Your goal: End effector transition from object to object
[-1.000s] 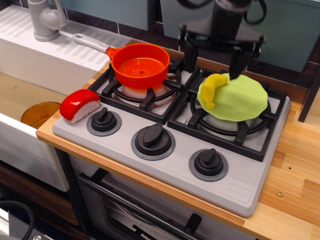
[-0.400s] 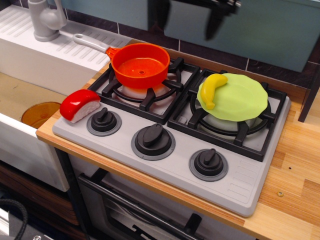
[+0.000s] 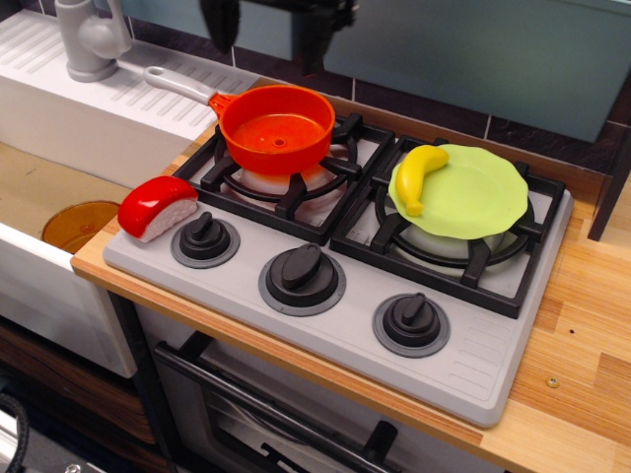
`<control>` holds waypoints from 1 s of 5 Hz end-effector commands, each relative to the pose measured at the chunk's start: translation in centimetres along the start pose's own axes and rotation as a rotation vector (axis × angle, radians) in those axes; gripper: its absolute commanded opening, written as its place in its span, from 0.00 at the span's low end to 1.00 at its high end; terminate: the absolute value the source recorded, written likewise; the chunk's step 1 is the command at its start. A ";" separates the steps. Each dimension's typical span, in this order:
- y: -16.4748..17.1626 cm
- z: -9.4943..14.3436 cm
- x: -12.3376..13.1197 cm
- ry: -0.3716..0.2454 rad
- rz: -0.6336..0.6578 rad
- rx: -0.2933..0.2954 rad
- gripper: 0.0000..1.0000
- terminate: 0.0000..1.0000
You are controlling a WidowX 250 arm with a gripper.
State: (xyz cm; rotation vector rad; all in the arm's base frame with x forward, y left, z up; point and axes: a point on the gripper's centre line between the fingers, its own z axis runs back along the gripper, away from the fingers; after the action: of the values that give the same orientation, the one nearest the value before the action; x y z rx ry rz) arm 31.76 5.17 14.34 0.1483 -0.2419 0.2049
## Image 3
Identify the black braided cable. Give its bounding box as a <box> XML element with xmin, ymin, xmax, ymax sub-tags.
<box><xmin>0</xmin><ymin>392</ymin><xmax>31</xmax><ymax>473</ymax></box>

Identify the black left burner grate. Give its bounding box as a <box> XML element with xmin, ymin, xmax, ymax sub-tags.
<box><xmin>175</xmin><ymin>113</ymin><xmax>395</xmax><ymax>245</ymax></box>

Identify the black stove knob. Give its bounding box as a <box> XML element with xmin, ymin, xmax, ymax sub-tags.
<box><xmin>373</xmin><ymin>293</ymin><xmax>451</xmax><ymax>359</ymax></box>
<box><xmin>258</xmin><ymin>243</ymin><xmax>347</xmax><ymax>317</ymax></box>
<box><xmin>171</xmin><ymin>212</ymin><xmax>241</xmax><ymax>269</ymax></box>

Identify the black burner grate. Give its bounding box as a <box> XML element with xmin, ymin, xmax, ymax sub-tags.
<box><xmin>330</xmin><ymin>136</ymin><xmax>573</xmax><ymax>318</ymax></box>
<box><xmin>175</xmin><ymin>113</ymin><xmax>395</xmax><ymax>245</ymax></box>

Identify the black middle stove knob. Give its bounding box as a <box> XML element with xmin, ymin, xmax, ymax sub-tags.
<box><xmin>258</xmin><ymin>243</ymin><xmax>347</xmax><ymax>317</ymax></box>

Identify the black right stove knob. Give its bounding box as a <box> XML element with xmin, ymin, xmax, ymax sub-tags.
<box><xmin>373</xmin><ymin>293</ymin><xmax>451</xmax><ymax>359</ymax></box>

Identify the grey toy faucet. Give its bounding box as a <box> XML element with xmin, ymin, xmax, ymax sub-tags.
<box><xmin>54</xmin><ymin>0</ymin><xmax>132</xmax><ymax>83</ymax></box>

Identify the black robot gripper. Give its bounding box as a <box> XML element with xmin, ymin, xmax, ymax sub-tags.
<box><xmin>199</xmin><ymin>0</ymin><xmax>359</xmax><ymax>77</ymax></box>

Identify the grey toy oven door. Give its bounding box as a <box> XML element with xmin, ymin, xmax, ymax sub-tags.
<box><xmin>149</xmin><ymin>332</ymin><xmax>500</xmax><ymax>472</ymax></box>

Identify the light green toy plate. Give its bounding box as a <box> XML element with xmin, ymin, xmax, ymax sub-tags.
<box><xmin>388</xmin><ymin>144</ymin><xmax>528</xmax><ymax>239</ymax></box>

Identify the red white toy sushi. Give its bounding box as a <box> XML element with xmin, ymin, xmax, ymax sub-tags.
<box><xmin>117</xmin><ymin>175</ymin><xmax>198</xmax><ymax>242</ymax></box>

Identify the white toy sink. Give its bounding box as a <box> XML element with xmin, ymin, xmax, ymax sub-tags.
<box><xmin>1</xmin><ymin>10</ymin><xmax>255</xmax><ymax>378</ymax></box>

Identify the orange toy saucepan grey handle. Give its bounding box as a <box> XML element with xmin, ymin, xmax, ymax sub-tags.
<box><xmin>143</xmin><ymin>66</ymin><xmax>335</xmax><ymax>175</ymax></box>

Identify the black left stove knob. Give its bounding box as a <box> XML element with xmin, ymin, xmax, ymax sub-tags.
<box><xmin>171</xmin><ymin>212</ymin><xmax>241</xmax><ymax>269</ymax></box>

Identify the grey toy stove top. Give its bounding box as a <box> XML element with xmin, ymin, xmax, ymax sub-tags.
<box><xmin>104</xmin><ymin>114</ymin><xmax>573</xmax><ymax>427</ymax></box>

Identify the yellow toy banana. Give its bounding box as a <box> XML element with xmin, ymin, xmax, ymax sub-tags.
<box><xmin>394</xmin><ymin>145</ymin><xmax>450</xmax><ymax>217</ymax></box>

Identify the black right burner grate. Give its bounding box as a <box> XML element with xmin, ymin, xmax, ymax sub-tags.
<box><xmin>330</xmin><ymin>136</ymin><xmax>573</xmax><ymax>318</ymax></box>

